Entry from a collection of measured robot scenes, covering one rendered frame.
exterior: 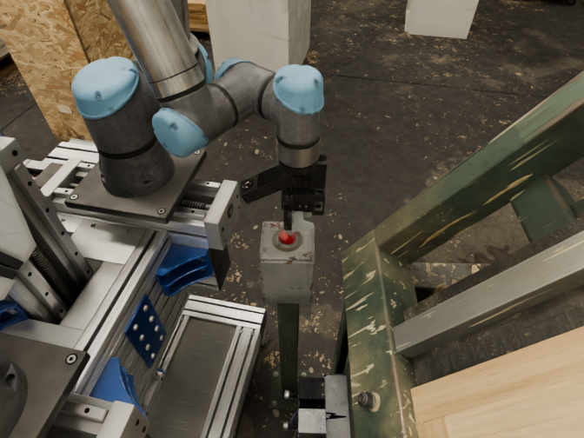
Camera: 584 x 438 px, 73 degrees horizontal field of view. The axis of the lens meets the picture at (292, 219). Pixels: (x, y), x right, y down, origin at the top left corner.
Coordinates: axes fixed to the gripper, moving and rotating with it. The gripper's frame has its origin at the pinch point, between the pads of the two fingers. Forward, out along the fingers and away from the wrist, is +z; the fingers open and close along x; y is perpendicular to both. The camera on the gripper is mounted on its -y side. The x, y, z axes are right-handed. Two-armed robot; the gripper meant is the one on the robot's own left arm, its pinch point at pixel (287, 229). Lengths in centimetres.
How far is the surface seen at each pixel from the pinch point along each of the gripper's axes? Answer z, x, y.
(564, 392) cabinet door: -12, -37, 36
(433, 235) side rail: 0.8, -0.1, 31.3
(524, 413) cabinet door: -8, -38, 33
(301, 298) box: 17.7, -6.1, 3.3
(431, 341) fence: 0.7, -24.1, 25.8
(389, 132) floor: 96, 174, 65
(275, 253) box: 3.2, -3.9, -2.5
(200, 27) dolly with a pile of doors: 83, 317, -91
